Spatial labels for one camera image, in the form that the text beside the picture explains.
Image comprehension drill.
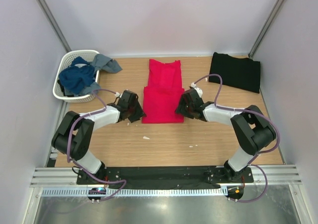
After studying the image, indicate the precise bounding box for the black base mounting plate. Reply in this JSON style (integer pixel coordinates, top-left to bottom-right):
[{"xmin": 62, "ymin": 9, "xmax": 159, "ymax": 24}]
[{"xmin": 76, "ymin": 165, "xmax": 254, "ymax": 186}]

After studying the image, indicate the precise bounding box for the aluminium corner post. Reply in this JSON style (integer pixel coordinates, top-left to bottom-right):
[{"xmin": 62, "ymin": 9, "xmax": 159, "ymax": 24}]
[
  {"xmin": 37, "ymin": 0, "xmax": 71, "ymax": 52},
  {"xmin": 248, "ymin": 0, "xmax": 286, "ymax": 59}
]

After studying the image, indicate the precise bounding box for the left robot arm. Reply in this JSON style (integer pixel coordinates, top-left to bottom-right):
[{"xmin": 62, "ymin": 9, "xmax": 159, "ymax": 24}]
[{"xmin": 51, "ymin": 90, "xmax": 146, "ymax": 184}]

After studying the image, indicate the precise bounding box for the white plastic laundry basket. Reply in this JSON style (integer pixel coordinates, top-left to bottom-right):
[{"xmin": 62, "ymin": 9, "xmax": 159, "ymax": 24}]
[{"xmin": 52, "ymin": 49, "xmax": 101, "ymax": 103}]

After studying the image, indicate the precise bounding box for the slotted white cable duct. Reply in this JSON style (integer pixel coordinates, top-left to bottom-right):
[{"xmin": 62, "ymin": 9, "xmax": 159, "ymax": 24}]
[{"xmin": 41, "ymin": 186, "xmax": 228, "ymax": 198}]

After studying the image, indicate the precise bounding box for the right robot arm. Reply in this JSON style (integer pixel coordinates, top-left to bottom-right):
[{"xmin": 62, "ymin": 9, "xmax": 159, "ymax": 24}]
[{"xmin": 175, "ymin": 88, "xmax": 280, "ymax": 182}]

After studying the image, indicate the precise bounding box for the right aluminium corner post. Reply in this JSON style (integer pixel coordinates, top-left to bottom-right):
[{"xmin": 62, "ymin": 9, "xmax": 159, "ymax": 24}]
[{"xmin": 248, "ymin": 0, "xmax": 286, "ymax": 59}]

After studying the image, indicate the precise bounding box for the grey blue t shirt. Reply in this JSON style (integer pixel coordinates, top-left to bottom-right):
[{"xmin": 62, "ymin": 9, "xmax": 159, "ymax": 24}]
[{"xmin": 79, "ymin": 54, "xmax": 122, "ymax": 96}]

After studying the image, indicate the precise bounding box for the left aluminium corner post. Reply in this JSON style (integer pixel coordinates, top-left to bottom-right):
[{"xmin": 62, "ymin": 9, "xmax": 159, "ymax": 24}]
[{"xmin": 37, "ymin": 0, "xmax": 71, "ymax": 52}]

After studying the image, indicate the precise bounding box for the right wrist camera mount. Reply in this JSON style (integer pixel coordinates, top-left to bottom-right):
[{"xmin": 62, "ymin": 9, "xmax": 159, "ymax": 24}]
[{"xmin": 190, "ymin": 82, "xmax": 203, "ymax": 98}]

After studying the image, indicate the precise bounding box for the red t shirt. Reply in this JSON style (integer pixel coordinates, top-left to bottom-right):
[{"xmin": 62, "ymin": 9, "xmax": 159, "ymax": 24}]
[{"xmin": 142, "ymin": 59, "xmax": 184, "ymax": 124}]

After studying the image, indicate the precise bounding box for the dark blue t shirt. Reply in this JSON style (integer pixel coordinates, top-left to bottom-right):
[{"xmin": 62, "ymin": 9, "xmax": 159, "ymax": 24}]
[{"xmin": 58, "ymin": 56, "xmax": 94, "ymax": 97}]

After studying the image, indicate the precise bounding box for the folded black t shirt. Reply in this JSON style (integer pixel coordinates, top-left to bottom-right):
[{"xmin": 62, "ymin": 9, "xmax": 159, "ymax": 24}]
[{"xmin": 209, "ymin": 52, "xmax": 261, "ymax": 93}]

